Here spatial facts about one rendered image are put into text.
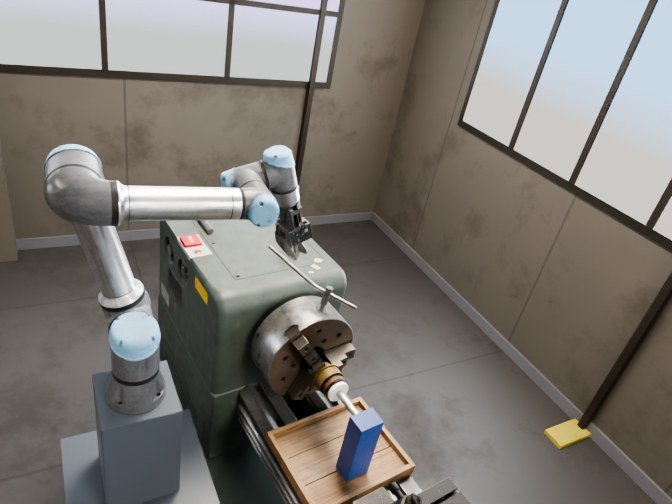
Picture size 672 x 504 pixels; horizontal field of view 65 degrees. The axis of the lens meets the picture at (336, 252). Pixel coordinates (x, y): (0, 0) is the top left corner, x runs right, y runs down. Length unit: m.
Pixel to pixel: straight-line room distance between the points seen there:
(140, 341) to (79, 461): 0.61
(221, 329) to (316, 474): 0.51
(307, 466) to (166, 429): 0.43
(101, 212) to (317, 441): 0.98
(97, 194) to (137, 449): 0.72
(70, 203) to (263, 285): 0.71
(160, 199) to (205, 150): 2.87
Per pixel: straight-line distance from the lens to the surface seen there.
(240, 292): 1.65
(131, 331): 1.39
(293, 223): 1.42
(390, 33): 4.37
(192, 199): 1.19
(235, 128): 4.04
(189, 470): 1.82
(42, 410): 3.06
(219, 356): 1.74
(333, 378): 1.61
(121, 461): 1.60
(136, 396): 1.47
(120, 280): 1.43
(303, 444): 1.73
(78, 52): 3.69
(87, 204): 1.16
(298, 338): 1.59
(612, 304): 3.28
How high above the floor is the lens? 2.24
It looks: 31 degrees down
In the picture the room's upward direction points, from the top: 12 degrees clockwise
